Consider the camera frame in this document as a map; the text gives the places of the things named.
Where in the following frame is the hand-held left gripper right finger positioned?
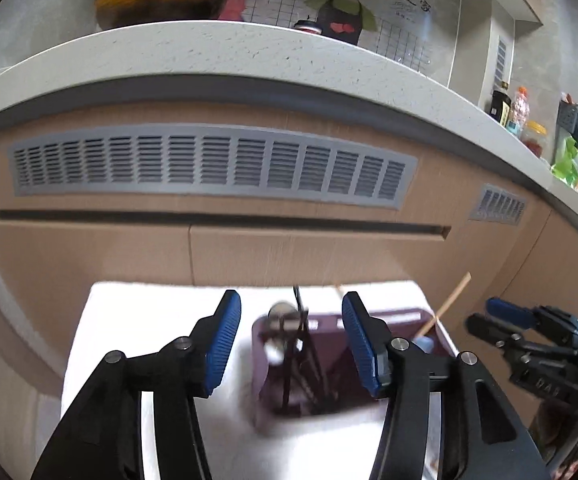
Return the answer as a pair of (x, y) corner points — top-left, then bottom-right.
(341, 290), (552, 480)

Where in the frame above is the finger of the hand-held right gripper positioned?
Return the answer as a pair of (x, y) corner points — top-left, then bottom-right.
(486, 297), (541, 329)
(466, 313), (518, 349)

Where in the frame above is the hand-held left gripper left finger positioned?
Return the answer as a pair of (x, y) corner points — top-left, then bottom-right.
(31, 289), (243, 480)

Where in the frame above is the purple plastic utensil holder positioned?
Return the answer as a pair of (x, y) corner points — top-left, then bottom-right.
(250, 309), (451, 429)

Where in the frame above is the black utensil handle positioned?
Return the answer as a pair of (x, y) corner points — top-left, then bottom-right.
(293, 285), (331, 414)

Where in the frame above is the large metal spoon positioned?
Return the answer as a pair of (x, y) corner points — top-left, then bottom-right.
(268, 301), (304, 408)

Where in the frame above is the wooden cabinet door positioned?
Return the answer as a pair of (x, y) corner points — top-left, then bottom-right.
(189, 222), (451, 292)
(0, 210), (193, 366)

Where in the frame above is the small grey vent grille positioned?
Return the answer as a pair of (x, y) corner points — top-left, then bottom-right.
(469, 184), (528, 226)

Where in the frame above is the white embossed mat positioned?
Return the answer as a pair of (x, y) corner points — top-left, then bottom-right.
(61, 280), (459, 480)

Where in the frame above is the green packet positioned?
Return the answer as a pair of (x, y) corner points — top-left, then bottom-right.
(550, 137), (578, 182)

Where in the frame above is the yellow lid jar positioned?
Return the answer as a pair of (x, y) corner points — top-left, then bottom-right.
(522, 121), (549, 159)

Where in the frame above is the large grey vent grille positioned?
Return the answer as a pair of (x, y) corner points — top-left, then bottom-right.
(8, 124), (419, 211)

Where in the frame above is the grey countertop utensil caddy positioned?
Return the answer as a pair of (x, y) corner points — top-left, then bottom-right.
(556, 92), (578, 149)

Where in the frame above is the clear bottle orange cap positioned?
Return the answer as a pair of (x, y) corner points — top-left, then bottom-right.
(506, 86), (529, 136)

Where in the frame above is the dark sauce bottle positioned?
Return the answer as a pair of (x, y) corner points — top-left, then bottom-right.
(490, 81), (513, 126)

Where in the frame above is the speckled stone countertop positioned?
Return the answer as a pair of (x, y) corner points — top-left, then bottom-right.
(0, 20), (578, 237)

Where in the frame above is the grey wall vent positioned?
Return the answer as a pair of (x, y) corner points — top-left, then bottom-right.
(494, 37), (509, 84)

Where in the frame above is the cartoon wall poster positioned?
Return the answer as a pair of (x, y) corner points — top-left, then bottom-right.
(219, 0), (463, 82)

